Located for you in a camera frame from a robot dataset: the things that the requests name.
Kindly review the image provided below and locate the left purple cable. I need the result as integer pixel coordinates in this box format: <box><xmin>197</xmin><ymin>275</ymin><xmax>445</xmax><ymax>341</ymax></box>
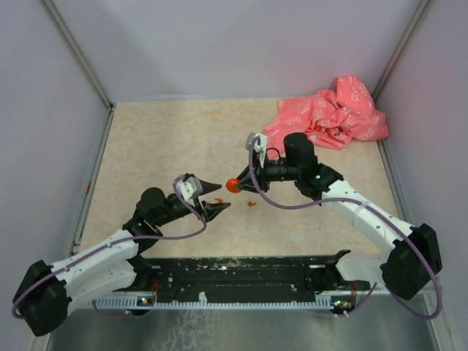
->
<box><xmin>10</xmin><ymin>175</ymin><xmax>208</xmax><ymax>319</ymax></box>

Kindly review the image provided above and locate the orange charging case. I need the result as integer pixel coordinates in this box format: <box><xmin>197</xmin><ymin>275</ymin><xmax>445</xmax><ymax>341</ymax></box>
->
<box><xmin>226</xmin><ymin>178</ymin><xmax>241</xmax><ymax>193</ymax></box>

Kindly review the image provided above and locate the pink patterned cloth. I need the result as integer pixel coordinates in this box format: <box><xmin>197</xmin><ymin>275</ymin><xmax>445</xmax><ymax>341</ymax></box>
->
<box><xmin>263</xmin><ymin>75</ymin><xmax>390</xmax><ymax>151</ymax></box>

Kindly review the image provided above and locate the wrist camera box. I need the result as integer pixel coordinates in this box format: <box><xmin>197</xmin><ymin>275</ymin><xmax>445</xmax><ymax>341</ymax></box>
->
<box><xmin>176</xmin><ymin>174</ymin><xmax>203</xmax><ymax>203</ymax></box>
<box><xmin>245</xmin><ymin>132</ymin><xmax>268</xmax><ymax>168</ymax></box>

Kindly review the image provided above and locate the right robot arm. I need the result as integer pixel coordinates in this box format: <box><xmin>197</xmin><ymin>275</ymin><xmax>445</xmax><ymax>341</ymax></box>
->
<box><xmin>235</xmin><ymin>132</ymin><xmax>442</xmax><ymax>301</ymax></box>

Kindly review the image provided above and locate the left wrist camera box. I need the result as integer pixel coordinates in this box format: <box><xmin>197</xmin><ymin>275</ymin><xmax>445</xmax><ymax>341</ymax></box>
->
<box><xmin>176</xmin><ymin>174</ymin><xmax>203</xmax><ymax>203</ymax></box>

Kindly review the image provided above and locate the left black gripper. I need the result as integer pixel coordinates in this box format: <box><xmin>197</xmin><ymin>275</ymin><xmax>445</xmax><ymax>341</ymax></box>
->
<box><xmin>154</xmin><ymin>178</ymin><xmax>230</xmax><ymax>227</ymax></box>

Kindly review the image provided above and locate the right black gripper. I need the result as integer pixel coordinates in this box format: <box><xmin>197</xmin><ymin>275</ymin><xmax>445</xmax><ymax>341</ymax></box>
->
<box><xmin>235</xmin><ymin>151</ymin><xmax>301</xmax><ymax>193</ymax></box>

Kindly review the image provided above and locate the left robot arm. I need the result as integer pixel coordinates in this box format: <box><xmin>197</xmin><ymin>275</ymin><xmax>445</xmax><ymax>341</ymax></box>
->
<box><xmin>12</xmin><ymin>173</ymin><xmax>230</xmax><ymax>336</ymax></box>

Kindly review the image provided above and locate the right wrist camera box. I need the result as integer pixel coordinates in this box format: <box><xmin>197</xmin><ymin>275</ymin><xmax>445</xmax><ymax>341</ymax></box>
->
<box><xmin>245</xmin><ymin>132</ymin><xmax>268</xmax><ymax>168</ymax></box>

